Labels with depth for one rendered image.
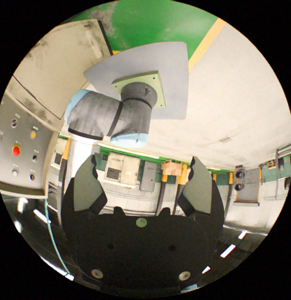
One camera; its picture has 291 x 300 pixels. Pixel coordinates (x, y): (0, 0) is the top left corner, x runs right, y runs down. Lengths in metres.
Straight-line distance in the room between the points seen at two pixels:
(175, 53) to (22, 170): 0.81
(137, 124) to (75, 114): 0.21
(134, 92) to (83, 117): 0.23
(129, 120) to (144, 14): 0.96
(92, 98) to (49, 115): 0.29
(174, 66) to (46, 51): 0.62
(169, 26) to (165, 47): 0.62
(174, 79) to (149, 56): 0.15
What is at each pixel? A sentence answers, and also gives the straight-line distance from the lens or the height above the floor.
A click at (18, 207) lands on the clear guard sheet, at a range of 0.63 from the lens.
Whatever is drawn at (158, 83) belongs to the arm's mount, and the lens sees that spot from 0.43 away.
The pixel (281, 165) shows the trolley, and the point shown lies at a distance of 5.02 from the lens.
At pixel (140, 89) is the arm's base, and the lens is 0.41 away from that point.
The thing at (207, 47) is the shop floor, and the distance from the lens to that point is 1.07.
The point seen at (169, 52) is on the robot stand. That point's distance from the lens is 0.41.
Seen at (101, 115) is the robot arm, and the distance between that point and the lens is 0.30.
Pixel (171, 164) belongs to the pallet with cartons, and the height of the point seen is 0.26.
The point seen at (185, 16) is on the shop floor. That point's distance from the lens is 1.04.
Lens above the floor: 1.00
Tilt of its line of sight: 17 degrees down
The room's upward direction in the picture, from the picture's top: 170 degrees counter-clockwise
